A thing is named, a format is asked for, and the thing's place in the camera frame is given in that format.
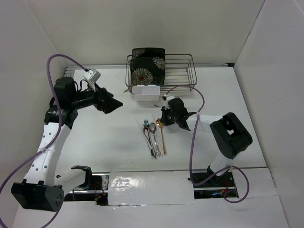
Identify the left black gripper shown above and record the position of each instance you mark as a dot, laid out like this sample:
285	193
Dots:
105	101

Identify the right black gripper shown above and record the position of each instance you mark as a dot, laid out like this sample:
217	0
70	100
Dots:
164	119

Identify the gold spoon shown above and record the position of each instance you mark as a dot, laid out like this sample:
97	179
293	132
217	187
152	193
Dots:
160	125

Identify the blue handled utensil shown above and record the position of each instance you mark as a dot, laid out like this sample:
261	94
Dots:
129	91

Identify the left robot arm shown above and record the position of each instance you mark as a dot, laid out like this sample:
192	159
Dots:
42	188

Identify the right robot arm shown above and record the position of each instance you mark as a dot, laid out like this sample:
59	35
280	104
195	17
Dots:
229	133

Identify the blue fork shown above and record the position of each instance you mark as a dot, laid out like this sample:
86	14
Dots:
147	124

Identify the white cutlery caddy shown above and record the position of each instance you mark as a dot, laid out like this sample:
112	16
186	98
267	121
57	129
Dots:
146	92

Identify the front black floral plate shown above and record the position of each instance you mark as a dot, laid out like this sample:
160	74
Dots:
147	71

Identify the black floral plate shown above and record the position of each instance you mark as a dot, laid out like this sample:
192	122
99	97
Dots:
147	71
148	52

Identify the rear black floral plate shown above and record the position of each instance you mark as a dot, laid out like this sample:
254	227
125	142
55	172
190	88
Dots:
148	52

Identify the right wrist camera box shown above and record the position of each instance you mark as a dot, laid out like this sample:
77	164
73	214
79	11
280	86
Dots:
168	97

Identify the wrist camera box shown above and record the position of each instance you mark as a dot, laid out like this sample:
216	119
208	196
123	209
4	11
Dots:
168	97
92	75

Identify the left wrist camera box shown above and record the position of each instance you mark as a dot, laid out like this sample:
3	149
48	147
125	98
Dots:
92	75

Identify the grey wire dish rack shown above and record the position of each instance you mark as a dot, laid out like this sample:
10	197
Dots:
180	75

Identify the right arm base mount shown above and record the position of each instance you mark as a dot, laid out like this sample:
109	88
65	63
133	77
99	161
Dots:
217	188

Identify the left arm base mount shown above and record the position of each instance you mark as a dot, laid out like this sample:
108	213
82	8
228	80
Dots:
93	187

